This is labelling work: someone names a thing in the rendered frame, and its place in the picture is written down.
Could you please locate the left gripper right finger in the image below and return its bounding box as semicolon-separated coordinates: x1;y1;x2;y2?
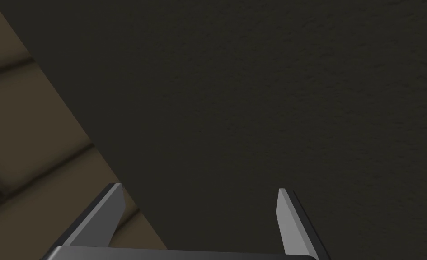
276;187;330;260

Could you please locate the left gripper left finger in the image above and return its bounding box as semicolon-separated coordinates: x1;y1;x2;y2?
52;182;127;248

